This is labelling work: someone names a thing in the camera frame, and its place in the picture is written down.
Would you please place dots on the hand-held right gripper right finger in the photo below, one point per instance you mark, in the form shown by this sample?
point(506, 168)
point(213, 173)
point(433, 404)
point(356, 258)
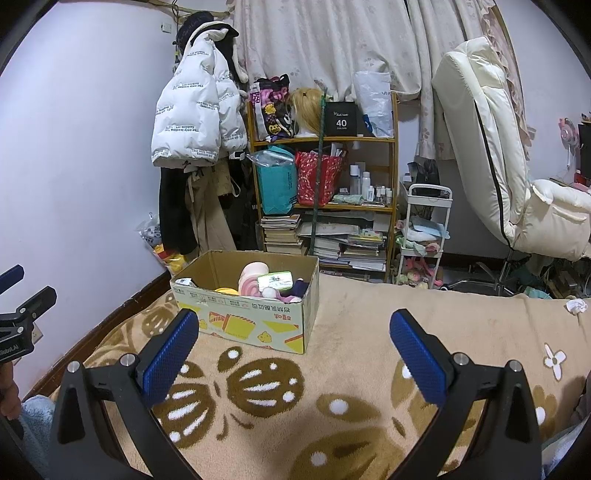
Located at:
point(418, 360)

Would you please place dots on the pile of small soft toys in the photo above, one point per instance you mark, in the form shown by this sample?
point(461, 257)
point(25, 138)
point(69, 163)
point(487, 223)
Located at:
point(422, 249)

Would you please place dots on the dark coat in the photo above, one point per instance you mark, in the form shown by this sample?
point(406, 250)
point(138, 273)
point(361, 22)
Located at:
point(244, 212)

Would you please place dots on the yellow plush toy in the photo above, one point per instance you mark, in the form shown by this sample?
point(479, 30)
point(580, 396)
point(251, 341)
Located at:
point(227, 290)

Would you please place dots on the person's left hand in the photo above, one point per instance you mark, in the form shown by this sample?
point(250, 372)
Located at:
point(9, 392)

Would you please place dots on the chair base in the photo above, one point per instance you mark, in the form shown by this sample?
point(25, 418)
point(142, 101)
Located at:
point(501, 272)

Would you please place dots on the crumpled white tissue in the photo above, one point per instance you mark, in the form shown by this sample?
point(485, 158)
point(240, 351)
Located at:
point(576, 306)

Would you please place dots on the purple haired plush doll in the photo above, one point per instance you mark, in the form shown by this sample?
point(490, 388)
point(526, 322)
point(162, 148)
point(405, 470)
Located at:
point(298, 290)

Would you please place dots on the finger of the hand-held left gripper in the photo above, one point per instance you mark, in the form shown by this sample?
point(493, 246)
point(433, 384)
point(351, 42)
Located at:
point(37, 300)
point(11, 278)

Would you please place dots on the beige trousers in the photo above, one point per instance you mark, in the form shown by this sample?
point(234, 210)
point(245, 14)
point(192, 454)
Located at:
point(207, 217)

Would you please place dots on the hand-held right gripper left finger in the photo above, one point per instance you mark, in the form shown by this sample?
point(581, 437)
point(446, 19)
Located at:
point(171, 360)

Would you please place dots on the black garment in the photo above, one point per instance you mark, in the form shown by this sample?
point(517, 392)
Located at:
point(173, 217)

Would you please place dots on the white wall outlet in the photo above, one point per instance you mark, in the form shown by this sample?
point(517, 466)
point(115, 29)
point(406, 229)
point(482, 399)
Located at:
point(38, 334)

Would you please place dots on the person's light blue clothing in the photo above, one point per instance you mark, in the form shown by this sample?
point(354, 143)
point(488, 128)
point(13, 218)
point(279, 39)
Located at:
point(39, 438)

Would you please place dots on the yellow bag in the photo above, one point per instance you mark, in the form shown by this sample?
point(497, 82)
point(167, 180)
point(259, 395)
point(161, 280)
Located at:
point(173, 263)

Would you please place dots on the teal bag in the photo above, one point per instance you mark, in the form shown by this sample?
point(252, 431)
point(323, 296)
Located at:
point(277, 184)

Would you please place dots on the white padded chair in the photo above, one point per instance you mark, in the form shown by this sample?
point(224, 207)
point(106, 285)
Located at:
point(480, 115)

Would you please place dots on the white puffer jacket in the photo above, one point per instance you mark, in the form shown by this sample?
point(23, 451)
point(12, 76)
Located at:
point(194, 106)

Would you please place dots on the pink desk fan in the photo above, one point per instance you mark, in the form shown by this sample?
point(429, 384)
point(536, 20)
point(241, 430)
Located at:
point(569, 134)

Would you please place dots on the cardboard box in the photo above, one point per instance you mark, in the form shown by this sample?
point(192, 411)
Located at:
point(240, 318)

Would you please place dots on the white rolling cart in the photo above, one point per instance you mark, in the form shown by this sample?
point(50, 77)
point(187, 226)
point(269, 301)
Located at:
point(429, 200)

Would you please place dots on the pile of books and papers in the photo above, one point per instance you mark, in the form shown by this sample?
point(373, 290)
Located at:
point(351, 244)

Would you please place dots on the green pole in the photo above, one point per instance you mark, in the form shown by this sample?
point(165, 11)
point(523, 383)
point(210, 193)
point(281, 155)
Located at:
point(318, 184)

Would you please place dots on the pink plush toy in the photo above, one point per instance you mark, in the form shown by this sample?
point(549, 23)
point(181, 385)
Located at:
point(251, 277)

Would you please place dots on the row of white bottles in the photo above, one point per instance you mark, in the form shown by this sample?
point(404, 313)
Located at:
point(364, 182)

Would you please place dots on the beige patterned blanket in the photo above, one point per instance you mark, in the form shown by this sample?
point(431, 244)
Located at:
point(351, 323)

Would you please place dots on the red bag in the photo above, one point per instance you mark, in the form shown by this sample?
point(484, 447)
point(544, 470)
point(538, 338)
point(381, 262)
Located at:
point(328, 180)

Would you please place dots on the black box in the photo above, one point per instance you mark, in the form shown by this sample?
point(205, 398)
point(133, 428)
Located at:
point(341, 122)

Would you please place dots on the stack of books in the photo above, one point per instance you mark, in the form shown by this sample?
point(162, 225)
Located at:
point(281, 235)

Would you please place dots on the mint green pouch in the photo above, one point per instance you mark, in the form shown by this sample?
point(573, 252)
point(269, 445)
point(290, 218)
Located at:
point(348, 199)

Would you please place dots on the black bag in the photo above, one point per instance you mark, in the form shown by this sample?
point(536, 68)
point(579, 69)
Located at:
point(424, 171)

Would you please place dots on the green tissue pack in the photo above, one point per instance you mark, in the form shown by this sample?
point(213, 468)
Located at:
point(274, 280)

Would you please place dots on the blonde wig on mannequin head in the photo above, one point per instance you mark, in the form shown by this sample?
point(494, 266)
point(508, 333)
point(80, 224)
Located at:
point(307, 108)

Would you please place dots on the clear plastic bag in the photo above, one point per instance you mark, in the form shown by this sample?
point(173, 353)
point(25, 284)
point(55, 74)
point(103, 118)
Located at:
point(268, 158)

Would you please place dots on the patterned tote bag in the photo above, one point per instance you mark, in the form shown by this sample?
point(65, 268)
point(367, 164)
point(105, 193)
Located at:
point(272, 110)

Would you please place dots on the printed plastic bag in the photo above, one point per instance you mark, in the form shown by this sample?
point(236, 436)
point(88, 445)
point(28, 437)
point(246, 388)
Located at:
point(151, 233)

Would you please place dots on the white plastic bag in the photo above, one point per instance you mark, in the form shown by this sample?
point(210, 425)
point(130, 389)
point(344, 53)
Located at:
point(371, 101)

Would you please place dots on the wooden shelf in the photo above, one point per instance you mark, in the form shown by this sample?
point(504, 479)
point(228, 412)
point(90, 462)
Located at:
point(351, 138)

